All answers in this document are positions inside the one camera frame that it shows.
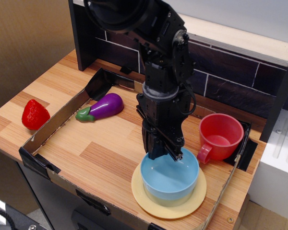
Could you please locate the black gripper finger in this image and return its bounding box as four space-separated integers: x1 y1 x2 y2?
142 122 158 153
148 136 168 160

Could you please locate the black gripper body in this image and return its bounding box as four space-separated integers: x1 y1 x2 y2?
136 92 192 161

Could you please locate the light blue bowl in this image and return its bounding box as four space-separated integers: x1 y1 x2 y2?
140 148 200 200

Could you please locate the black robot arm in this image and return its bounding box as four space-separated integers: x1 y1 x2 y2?
84 0 196 161

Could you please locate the yellow plate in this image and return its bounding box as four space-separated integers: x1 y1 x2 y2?
132 165 207 219

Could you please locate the purple toy eggplant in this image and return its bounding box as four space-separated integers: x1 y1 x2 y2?
75 93 124 122

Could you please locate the red plastic cup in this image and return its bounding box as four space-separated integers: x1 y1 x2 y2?
197 113 244 164

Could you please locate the wooden shelf with dark posts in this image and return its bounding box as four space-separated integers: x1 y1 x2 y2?
69 0 288 141

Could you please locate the cardboard tray border with tape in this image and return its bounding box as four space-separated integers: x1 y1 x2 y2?
19 69 254 230

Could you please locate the red toy strawberry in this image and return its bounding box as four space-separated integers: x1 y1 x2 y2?
22 99 50 130

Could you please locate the white side unit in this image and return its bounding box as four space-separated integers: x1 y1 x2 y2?
248 110 288 218

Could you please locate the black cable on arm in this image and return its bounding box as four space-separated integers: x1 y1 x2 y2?
177 81 197 116

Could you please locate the black cable bottom left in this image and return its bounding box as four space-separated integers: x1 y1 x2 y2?
0 205 17 230

